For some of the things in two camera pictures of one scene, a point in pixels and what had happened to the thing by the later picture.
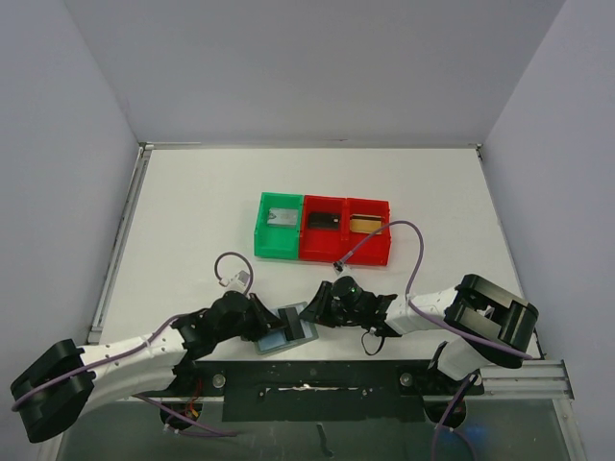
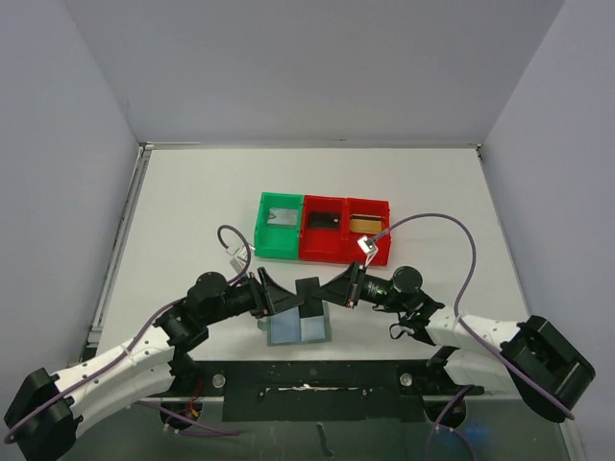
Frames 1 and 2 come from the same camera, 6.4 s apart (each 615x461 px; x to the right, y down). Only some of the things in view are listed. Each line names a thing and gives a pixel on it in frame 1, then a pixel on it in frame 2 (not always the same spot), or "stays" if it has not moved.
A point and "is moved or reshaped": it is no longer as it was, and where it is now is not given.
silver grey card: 282,217 stays
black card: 292,324 to 312,305
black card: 324,221 stays
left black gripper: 264,320 to 268,298
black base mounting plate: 317,392 stays
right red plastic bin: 377,251 stays
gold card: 365,224 stays
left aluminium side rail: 144,151 stays
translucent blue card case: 276,340 is moved or reshaped
